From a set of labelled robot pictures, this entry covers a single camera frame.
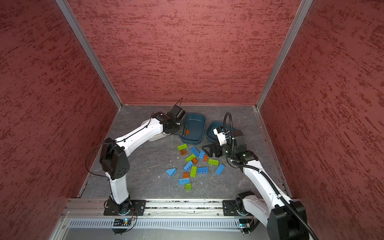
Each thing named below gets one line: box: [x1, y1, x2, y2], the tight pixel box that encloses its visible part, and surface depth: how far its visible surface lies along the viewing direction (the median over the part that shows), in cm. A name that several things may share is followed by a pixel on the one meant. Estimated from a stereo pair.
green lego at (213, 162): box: [208, 159, 220, 166], surface depth 91 cm
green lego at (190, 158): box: [185, 154, 196, 163], surface depth 94 cm
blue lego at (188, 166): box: [183, 160, 193, 172], surface depth 89 cm
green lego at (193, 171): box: [190, 165, 198, 178], surface depth 87 cm
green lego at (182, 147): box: [177, 143, 188, 151], surface depth 99 cm
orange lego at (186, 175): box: [183, 172, 190, 179], surface depth 85 cm
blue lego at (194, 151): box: [190, 146, 200, 156], surface depth 96 cm
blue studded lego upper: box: [198, 149, 206, 160], surface depth 94 cm
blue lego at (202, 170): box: [197, 167, 209, 175], surface depth 87 cm
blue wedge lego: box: [165, 168, 177, 177], surface depth 86 cm
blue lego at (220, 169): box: [215, 163, 226, 176], surface depth 88 cm
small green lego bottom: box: [185, 183, 192, 191], surface depth 83 cm
